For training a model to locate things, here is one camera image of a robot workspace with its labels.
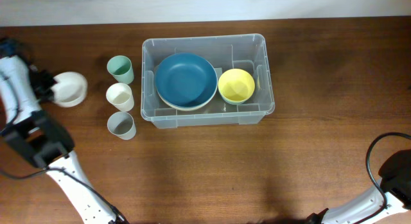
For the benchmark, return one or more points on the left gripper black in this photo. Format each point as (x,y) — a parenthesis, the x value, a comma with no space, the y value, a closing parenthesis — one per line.
(45,94)

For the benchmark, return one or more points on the white small bowl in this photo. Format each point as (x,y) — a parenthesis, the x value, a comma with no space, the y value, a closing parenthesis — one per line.
(70,89)

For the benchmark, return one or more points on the mint green cup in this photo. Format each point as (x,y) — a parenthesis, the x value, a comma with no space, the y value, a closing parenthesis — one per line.
(120,67)

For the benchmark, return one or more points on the cream white cup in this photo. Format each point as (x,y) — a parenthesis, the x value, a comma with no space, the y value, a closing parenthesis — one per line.
(120,95)

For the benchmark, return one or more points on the grey cup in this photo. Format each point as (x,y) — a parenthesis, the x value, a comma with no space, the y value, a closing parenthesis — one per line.
(121,124)

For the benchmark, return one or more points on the blue plate bowl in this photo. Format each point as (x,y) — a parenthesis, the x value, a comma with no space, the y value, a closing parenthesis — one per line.
(186,80)

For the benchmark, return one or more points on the yellow small bowl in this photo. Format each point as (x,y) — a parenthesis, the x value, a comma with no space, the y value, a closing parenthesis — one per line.
(236,84)

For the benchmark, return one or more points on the mint green small bowl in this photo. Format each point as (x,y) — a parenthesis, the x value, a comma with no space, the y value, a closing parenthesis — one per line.
(232,102)

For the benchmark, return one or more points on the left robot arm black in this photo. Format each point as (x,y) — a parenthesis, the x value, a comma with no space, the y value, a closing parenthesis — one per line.
(44,143)

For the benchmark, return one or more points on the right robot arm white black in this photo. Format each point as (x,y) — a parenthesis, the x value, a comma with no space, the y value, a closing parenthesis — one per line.
(395,183)

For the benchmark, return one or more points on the white label in container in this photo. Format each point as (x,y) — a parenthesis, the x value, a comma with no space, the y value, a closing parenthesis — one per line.
(218,72)

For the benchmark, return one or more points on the clear plastic storage container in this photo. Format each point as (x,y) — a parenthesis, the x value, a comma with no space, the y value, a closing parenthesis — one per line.
(245,51)

